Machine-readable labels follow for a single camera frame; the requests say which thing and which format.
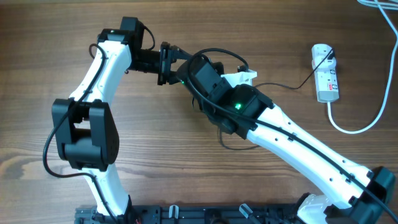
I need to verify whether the black USB-C charging cable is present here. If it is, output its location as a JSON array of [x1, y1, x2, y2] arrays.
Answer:
[[217, 48, 335, 151]]

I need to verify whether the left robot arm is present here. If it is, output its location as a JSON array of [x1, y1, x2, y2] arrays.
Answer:
[[43, 17, 191, 223]]

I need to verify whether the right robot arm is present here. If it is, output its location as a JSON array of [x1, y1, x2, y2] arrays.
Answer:
[[177, 56, 395, 223]]

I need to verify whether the white power strip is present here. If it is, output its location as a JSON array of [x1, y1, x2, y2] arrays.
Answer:
[[313, 44, 340, 104]]

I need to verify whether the white power strip cord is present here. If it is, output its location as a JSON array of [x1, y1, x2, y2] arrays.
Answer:
[[326, 0, 398, 135]]

